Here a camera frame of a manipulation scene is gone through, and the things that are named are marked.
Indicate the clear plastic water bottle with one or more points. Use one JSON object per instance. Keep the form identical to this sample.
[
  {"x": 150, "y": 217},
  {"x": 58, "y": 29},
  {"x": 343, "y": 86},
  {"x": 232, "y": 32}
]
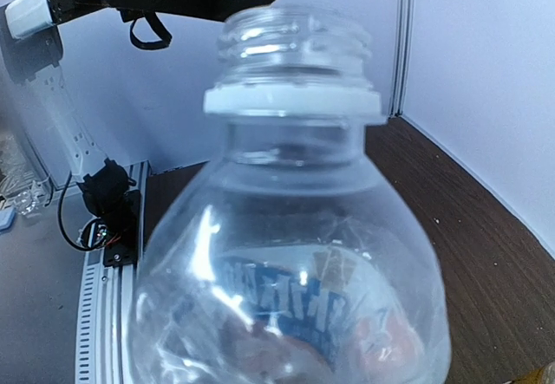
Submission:
[{"x": 290, "y": 258}]

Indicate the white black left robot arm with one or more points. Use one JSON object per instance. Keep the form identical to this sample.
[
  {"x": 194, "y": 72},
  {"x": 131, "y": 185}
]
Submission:
[{"x": 113, "y": 79}]

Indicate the amber tea bottle red label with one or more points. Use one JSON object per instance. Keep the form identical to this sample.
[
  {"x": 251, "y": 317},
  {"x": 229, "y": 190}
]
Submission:
[{"x": 543, "y": 375}]

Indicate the left circuit board with leds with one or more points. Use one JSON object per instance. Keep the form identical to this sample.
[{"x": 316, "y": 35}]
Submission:
[{"x": 95, "y": 235}]

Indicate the left aluminium corner post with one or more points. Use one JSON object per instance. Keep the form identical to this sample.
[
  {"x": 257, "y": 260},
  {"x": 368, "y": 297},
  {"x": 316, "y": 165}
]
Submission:
[{"x": 403, "y": 39}]

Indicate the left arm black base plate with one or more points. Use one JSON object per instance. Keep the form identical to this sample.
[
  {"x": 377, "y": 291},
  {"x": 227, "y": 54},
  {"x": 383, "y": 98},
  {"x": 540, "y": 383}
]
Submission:
[{"x": 123, "y": 226}]

